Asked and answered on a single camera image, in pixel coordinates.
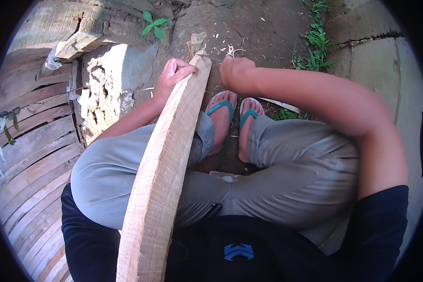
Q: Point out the person's left hand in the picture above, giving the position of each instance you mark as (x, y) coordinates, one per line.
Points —
(169, 79)

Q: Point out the scattered pale wood shavings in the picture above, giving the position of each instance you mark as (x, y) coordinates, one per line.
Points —
(232, 49)

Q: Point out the strip of green weeds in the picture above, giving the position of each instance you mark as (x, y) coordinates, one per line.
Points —
(315, 38)

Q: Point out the dry brown leaf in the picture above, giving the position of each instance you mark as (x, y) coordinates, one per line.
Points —
(196, 44)

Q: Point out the person's right hand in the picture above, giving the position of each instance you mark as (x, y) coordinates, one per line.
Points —
(237, 73)

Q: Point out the wilted leafy twig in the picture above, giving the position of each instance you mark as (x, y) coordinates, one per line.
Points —
(3, 134)

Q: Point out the person's left fingers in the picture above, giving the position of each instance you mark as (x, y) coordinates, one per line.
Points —
(182, 67)

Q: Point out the person's body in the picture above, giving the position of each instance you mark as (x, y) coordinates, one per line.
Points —
(253, 253)

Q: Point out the small green weed clump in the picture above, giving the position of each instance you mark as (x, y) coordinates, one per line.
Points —
(287, 114)

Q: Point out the thick weathered wooden beam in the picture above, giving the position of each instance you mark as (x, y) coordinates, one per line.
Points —
(88, 24)

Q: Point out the pale split wood strip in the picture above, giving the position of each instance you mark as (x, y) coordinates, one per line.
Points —
(278, 104)

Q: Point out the crumbling grey stone block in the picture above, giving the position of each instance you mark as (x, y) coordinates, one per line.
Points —
(109, 88)

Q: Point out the person's right fingers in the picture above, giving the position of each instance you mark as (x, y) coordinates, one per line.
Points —
(225, 70)

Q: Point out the small green seedling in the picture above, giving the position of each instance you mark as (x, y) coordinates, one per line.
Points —
(155, 25)

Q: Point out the thin knife blade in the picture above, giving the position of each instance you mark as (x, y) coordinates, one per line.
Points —
(211, 59)

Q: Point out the crumpled white rag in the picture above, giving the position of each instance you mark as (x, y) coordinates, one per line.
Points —
(53, 61)

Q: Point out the person's legs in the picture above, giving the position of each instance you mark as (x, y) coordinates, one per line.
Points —
(289, 176)

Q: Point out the long rough wooden plank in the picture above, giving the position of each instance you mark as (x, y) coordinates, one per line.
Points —
(162, 169)

